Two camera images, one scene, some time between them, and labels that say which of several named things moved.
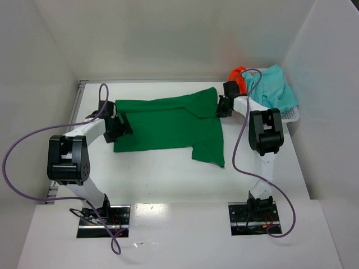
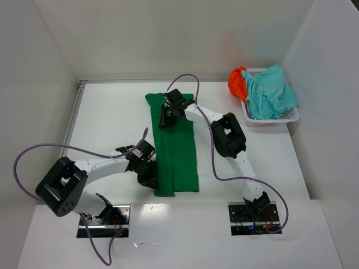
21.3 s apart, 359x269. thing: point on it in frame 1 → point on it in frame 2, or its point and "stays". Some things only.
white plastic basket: x=292 y=116 stays
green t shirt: x=189 y=120 → x=175 y=151
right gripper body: x=222 y=107 → x=165 y=117
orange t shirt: x=235 y=75 stays
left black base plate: x=107 y=221 stays
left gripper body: x=119 y=126 → x=147 y=177
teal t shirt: x=271 y=90 stays
